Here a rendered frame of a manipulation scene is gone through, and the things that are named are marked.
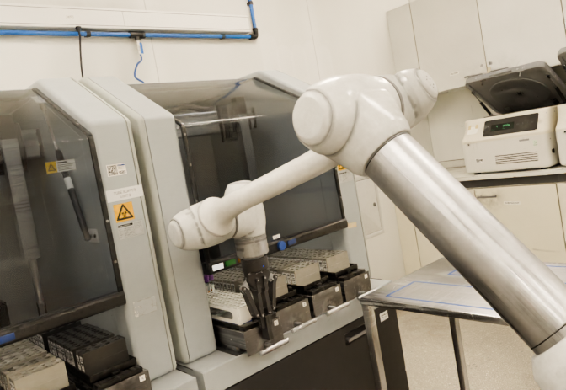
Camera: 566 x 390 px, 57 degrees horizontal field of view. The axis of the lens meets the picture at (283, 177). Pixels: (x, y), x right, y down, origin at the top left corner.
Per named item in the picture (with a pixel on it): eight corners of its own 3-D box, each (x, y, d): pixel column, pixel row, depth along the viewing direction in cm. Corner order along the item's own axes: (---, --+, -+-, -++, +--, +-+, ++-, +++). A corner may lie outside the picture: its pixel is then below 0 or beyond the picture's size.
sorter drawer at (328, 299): (200, 296, 216) (197, 275, 216) (227, 286, 225) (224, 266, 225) (324, 320, 161) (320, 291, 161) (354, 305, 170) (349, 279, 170)
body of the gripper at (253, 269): (257, 251, 149) (262, 282, 150) (233, 259, 144) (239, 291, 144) (273, 252, 144) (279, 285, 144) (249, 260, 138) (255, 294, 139)
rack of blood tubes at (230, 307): (187, 316, 168) (183, 297, 167) (212, 306, 174) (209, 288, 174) (241, 329, 145) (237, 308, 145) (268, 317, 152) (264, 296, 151)
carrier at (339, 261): (346, 266, 190) (343, 250, 189) (350, 266, 188) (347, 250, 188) (323, 275, 182) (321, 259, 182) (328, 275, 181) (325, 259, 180)
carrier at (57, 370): (67, 383, 124) (62, 359, 123) (70, 385, 122) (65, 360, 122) (15, 405, 116) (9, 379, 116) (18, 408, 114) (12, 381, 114)
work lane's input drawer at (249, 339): (138, 323, 193) (133, 300, 193) (170, 311, 202) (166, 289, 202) (257, 360, 138) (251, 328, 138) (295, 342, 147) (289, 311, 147)
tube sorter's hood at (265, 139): (132, 265, 187) (98, 92, 184) (261, 227, 227) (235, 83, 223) (210, 275, 148) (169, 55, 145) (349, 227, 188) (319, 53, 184)
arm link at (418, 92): (366, 100, 116) (328, 104, 107) (429, 52, 104) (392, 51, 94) (393, 152, 113) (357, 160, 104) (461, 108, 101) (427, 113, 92)
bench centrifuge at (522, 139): (464, 176, 344) (449, 80, 340) (509, 162, 383) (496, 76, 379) (550, 169, 301) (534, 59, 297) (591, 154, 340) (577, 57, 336)
